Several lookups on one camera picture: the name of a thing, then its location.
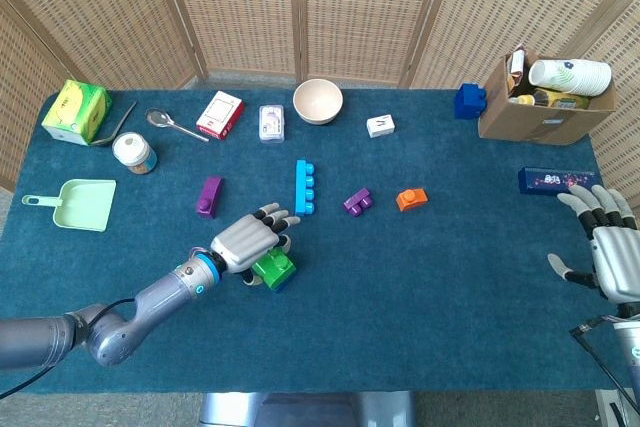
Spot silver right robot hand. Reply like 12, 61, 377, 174
547, 184, 640, 306

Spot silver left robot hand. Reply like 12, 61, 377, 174
209, 202, 301, 288

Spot green two-stud rounded block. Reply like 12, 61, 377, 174
251, 246, 298, 294

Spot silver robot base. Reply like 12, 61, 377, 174
198, 390, 417, 427

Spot stack of paper cups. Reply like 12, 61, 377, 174
528, 58, 613, 98

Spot purple sloped one-stud block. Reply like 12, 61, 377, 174
195, 175, 224, 220

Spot light blue long block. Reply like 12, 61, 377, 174
294, 159, 317, 217

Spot long dark blue box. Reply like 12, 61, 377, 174
517, 165, 601, 197

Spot small purple two-stud block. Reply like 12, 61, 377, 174
342, 187, 376, 218

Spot clear plastic card case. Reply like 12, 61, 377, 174
258, 104, 287, 144

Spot red and white box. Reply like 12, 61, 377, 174
195, 90, 246, 142

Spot white-lidded snack jar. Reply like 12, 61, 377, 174
111, 131, 158, 176

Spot metal spoon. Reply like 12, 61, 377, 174
145, 108, 211, 144

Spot beige bowl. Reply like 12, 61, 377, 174
292, 78, 344, 126

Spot cardboard box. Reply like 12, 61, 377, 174
477, 49, 617, 147

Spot light green dustpan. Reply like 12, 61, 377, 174
21, 178, 118, 233

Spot yellow green drink bottle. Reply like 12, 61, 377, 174
514, 87, 591, 111

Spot orange sloped one-stud block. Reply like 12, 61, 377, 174
395, 187, 430, 213

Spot teal blue table cloth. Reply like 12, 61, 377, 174
0, 89, 639, 395

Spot small white box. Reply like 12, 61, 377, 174
365, 113, 396, 139

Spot green yellow tissue box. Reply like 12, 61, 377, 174
41, 79, 113, 146

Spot snack packets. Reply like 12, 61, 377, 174
505, 44, 527, 97

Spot woven bamboo folding screen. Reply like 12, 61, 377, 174
0, 0, 640, 293

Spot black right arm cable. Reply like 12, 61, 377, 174
569, 314, 640, 427

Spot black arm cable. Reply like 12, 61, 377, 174
569, 314, 640, 427
0, 298, 137, 398

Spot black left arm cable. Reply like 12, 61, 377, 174
0, 298, 137, 398

